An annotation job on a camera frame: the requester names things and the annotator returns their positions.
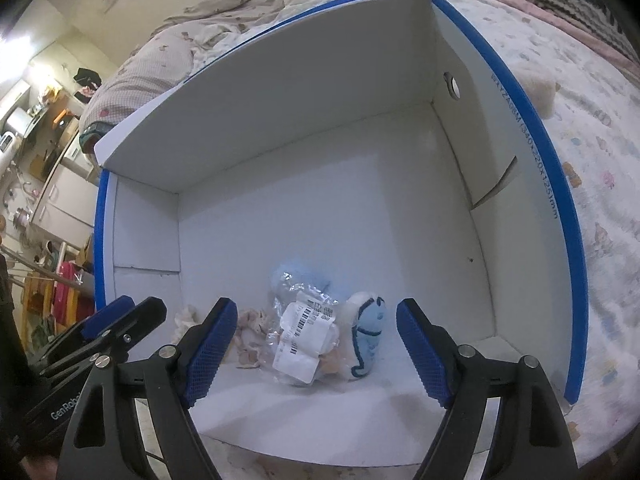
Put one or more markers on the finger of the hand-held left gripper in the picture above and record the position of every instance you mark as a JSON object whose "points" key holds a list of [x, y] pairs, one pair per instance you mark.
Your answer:
{"points": [[107, 315], [140, 322]]}

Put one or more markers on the yellow wooden chair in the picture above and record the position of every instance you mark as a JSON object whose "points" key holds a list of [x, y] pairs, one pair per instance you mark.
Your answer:
{"points": [[35, 302]]}

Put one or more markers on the knitted zigzag blanket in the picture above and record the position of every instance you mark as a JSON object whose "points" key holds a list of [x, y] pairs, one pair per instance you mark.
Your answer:
{"points": [[565, 2]]}

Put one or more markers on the bagged light blue plush toy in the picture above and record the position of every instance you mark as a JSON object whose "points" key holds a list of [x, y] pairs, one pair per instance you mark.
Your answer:
{"points": [[300, 330]]}

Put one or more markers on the grey checked duvet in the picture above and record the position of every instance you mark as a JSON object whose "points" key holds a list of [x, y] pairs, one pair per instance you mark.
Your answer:
{"points": [[165, 55]]}

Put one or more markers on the white kitchen cabinet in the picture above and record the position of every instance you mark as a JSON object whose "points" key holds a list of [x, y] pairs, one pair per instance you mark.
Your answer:
{"points": [[60, 195]]}

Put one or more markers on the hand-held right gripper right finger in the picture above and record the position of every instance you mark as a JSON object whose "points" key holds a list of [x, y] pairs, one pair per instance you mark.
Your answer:
{"points": [[425, 355]]}

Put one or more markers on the hanging dark clothes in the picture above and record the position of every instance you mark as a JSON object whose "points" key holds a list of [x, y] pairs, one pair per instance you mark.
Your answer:
{"points": [[87, 80]]}

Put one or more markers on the blue and white plush toy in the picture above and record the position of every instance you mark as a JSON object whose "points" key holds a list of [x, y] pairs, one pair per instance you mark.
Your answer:
{"points": [[367, 325]]}

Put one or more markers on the cream fuzzy plush toy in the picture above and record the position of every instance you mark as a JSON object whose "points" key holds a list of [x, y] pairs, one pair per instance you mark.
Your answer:
{"points": [[542, 92]]}

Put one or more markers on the blue and white cardboard box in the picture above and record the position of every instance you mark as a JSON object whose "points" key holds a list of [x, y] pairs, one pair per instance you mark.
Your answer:
{"points": [[325, 185]]}

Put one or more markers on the cream lace scrunchie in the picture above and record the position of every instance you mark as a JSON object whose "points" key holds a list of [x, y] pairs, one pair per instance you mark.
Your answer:
{"points": [[187, 317]]}

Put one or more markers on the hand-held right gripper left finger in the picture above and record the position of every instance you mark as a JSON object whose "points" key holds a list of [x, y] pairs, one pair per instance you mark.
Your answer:
{"points": [[210, 355]]}

